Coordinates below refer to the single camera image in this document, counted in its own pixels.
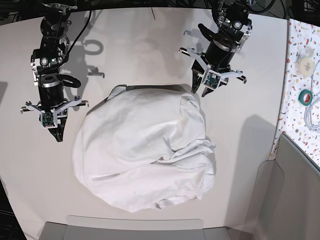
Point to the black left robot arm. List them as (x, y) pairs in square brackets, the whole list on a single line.
[(233, 23)]

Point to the clear tape dispenser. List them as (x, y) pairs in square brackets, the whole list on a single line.
[(305, 64)]

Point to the white t-shirt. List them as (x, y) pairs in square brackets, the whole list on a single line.
[(144, 148)]

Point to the terrazzo pattern side surface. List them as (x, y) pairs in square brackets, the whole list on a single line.
[(301, 123)]

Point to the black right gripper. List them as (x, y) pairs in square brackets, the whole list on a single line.
[(51, 98)]

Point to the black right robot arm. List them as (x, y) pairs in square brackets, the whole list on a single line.
[(46, 62)]

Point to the grey chair right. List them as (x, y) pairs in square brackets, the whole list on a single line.
[(285, 202)]

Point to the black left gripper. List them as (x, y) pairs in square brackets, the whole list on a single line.
[(219, 57)]

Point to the green tape roll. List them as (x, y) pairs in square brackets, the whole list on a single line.
[(305, 97)]

